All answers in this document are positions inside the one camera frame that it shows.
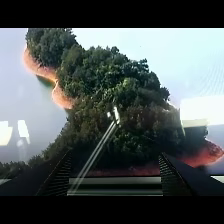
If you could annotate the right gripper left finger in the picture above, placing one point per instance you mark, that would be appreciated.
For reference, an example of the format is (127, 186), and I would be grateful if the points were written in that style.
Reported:
(43, 181)

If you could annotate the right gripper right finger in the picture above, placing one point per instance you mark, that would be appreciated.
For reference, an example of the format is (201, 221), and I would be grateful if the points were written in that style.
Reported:
(186, 180)

